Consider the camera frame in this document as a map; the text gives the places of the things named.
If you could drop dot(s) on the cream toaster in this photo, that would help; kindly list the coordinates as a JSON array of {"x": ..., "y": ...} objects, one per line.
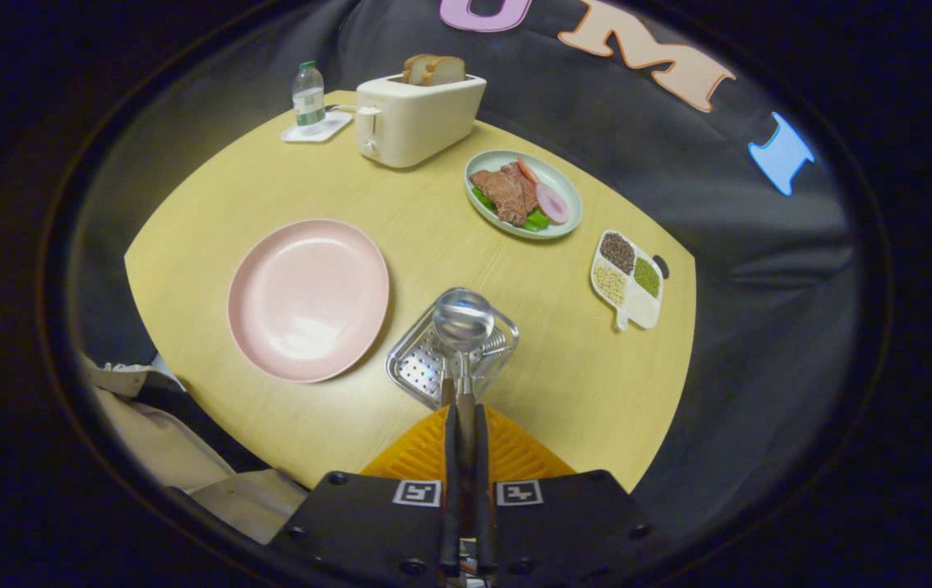
[{"x": 425, "y": 122}]

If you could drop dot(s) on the brown meat slices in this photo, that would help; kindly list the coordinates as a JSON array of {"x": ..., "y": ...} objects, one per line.
[{"x": 506, "y": 194}]

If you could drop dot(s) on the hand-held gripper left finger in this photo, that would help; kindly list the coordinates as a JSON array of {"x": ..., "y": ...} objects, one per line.
[{"x": 367, "y": 531}]

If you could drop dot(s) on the red tomato slice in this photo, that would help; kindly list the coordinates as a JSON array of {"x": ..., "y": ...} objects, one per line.
[{"x": 527, "y": 170}]

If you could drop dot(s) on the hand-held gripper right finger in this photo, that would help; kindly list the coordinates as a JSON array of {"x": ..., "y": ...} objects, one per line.
[{"x": 564, "y": 531}]

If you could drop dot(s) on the pale green plate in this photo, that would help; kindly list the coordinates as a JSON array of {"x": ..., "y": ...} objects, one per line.
[{"x": 559, "y": 175}]

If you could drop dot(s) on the pink ham slice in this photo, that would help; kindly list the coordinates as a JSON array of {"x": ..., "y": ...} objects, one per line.
[{"x": 553, "y": 202}]

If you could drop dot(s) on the person's beige clothing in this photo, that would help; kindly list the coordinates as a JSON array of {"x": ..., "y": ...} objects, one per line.
[{"x": 155, "y": 433}]

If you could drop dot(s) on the white square coaster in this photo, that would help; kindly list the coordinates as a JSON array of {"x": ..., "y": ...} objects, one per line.
[{"x": 335, "y": 126}]

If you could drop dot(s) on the toasted bread slice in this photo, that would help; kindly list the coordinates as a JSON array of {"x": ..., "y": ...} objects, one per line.
[
  {"x": 412, "y": 67},
  {"x": 445, "y": 71}
]

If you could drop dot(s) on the clear plastic water bottle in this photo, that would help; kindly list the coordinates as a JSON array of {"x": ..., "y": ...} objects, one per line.
[{"x": 309, "y": 102}]

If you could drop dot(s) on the pink plate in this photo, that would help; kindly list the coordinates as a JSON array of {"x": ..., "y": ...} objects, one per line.
[{"x": 310, "y": 302}]

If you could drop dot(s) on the white divided seasoning dish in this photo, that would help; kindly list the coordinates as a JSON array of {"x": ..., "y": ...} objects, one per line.
[{"x": 641, "y": 306}]

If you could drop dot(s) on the green lettuce leaf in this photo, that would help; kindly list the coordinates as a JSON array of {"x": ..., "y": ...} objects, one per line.
[{"x": 537, "y": 220}]

